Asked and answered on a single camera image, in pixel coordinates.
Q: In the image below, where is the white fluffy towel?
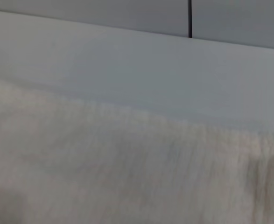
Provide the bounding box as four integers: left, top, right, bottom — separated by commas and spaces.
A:
0, 78, 274, 224

